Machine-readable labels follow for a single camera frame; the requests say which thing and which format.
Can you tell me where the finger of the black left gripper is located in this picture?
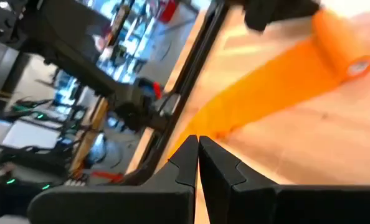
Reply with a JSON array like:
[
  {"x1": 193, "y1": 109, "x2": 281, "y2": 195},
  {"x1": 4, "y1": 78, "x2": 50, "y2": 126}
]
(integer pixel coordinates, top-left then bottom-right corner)
[{"x1": 228, "y1": 0, "x2": 321, "y2": 32}]

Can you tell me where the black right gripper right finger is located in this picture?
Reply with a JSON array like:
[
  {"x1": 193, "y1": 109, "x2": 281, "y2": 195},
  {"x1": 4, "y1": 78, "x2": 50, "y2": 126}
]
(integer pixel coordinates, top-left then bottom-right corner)
[{"x1": 199, "y1": 135, "x2": 370, "y2": 224}]

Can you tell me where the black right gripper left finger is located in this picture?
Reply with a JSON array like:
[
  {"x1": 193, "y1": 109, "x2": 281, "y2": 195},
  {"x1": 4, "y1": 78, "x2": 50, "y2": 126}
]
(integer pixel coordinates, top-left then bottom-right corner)
[{"x1": 27, "y1": 134, "x2": 200, "y2": 224}]

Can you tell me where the orange elastic bandage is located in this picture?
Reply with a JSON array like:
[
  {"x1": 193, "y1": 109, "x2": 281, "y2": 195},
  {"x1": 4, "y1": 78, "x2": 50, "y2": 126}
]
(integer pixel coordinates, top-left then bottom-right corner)
[{"x1": 168, "y1": 9, "x2": 370, "y2": 159}]

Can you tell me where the black aluminium rig frame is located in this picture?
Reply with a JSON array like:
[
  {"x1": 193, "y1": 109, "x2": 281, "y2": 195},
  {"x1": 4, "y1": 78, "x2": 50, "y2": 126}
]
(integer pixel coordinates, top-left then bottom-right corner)
[{"x1": 124, "y1": 0, "x2": 231, "y2": 186}]

